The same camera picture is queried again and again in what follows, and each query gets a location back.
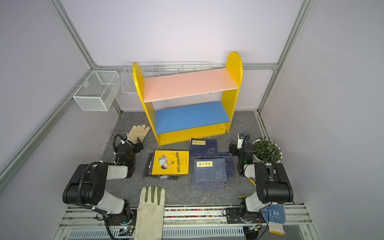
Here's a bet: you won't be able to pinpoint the navy book one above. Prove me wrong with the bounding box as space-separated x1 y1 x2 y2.
189 139 218 157

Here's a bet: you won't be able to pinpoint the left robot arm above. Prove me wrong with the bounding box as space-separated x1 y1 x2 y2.
62 134 144 226

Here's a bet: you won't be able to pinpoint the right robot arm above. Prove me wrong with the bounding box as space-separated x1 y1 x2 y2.
226 139 294 226

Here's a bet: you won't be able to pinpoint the potted green plant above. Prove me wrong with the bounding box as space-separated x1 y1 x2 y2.
253 138 282 164

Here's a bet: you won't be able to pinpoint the beige cloth glove on table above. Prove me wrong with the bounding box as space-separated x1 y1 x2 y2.
128 125 151 144

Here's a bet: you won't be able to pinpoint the yellow cartoon book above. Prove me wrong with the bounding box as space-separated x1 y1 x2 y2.
152 150 190 176

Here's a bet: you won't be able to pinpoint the yellow wooden bookshelf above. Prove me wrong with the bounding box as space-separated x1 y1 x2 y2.
132 52 244 146

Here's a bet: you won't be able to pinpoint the white mesh box basket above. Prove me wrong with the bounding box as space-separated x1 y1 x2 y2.
73 71 122 112

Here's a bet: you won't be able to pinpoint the blue dotted work glove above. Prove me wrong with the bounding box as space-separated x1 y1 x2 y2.
262 205 286 236

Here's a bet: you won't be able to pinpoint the white green work glove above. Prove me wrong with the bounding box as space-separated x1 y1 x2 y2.
134 186 166 240

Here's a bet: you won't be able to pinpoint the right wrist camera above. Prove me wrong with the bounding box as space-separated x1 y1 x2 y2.
237 133 247 149

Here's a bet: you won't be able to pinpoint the yellow handled pliers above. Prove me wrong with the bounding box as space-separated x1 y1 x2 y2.
248 178 257 187

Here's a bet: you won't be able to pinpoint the white wire wall basket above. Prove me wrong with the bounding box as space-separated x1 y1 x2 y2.
121 62 214 94

